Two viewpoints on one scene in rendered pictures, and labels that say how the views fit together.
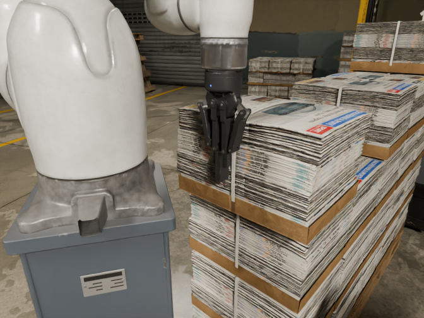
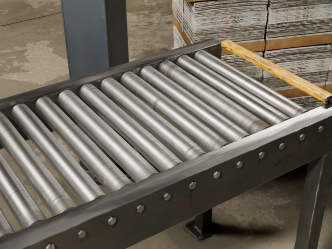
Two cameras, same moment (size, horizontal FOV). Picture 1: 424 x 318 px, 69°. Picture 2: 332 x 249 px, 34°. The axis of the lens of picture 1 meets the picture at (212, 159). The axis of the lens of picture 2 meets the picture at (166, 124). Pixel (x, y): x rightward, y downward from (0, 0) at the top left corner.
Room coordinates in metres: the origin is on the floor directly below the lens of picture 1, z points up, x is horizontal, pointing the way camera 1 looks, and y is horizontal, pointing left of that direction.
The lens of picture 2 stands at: (-1.03, -1.21, 1.50)
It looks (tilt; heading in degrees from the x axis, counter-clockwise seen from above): 33 degrees down; 36
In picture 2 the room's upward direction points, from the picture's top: 1 degrees counter-clockwise
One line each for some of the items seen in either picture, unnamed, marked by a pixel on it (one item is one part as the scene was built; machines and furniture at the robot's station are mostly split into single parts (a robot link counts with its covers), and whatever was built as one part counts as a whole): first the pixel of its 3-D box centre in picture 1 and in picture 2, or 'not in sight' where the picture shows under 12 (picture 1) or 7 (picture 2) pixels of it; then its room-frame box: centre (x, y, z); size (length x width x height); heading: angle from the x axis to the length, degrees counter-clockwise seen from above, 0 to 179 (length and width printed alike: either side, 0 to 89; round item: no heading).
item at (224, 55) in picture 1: (223, 55); not in sight; (0.63, -0.02, 1.19); 0.09 x 0.09 x 0.06
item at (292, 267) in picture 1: (318, 240); (307, 65); (1.11, -0.46, 0.42); 1.17 x 0.39 x 0.83; 138
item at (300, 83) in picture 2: not in sight; (272, 68); (0.26, -0.65, 0.81); 0.43 x 0.03 x 0.02; 69
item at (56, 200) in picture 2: not in sight; (27, 162); (-0.42, -0.38, 0.77); 0.47 x 0.05 x 0.05; 69
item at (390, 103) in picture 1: (349, 112); not in sight; (1.20, -0.54, 0.95); 0.38 x 0.29 x 0.23; 49
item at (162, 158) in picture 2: not in sight; (127, 127); (-0.18, -0.47, 0.77); 0.47 x 0.05 x 0.05; 69
